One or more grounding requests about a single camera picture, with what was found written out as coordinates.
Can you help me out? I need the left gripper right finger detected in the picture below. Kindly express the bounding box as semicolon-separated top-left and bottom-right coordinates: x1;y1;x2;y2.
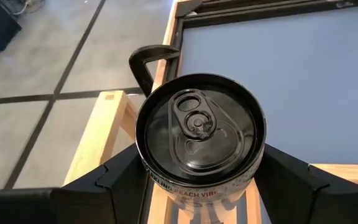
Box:
255;143;358;224

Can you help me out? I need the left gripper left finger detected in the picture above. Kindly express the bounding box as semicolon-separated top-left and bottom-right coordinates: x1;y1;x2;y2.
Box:
0;143;150;224

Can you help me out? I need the white Celsius can black lid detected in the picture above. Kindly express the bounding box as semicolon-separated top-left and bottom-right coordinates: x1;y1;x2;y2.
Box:
134;73;267;224

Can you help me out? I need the wooden slatted shelf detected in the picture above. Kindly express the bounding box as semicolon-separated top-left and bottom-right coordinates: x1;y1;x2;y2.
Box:
62;90;358;224

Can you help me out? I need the black table clamp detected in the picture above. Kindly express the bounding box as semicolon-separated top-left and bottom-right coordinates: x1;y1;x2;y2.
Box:
128;44;180;97

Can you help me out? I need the black aluminium table frame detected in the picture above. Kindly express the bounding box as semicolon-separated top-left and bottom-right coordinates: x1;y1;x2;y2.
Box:
163;0;358;94

